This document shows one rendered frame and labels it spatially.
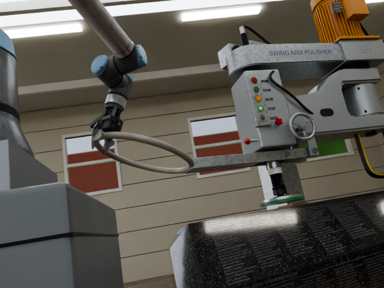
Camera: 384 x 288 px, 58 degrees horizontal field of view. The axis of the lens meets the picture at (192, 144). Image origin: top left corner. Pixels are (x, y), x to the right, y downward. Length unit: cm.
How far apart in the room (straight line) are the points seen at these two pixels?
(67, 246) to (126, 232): 728
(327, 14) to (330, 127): 77
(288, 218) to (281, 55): 92
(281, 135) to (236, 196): 609
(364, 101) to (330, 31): 49
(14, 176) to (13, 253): 14
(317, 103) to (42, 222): 171
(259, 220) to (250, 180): 652
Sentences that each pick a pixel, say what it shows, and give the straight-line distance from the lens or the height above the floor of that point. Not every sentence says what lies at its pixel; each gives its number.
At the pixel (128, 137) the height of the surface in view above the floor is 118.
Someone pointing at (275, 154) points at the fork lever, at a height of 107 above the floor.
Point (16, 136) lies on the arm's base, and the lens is 63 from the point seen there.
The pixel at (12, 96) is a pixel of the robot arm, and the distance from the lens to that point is 69.
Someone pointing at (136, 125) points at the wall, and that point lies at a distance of 801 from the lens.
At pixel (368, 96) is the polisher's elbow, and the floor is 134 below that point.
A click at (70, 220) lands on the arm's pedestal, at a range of 41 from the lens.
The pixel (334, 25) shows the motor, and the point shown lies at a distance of 235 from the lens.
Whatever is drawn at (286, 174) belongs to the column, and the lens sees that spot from 240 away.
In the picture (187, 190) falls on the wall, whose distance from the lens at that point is 767.
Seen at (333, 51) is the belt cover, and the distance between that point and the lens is 217.
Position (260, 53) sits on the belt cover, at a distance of 192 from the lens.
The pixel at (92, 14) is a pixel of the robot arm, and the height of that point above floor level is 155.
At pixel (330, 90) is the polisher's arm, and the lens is 205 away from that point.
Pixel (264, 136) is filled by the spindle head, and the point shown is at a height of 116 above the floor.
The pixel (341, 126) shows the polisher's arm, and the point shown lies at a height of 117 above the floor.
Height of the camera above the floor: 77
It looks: 14 degrees up
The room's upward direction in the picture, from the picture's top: 10 degrees counter-clockwise
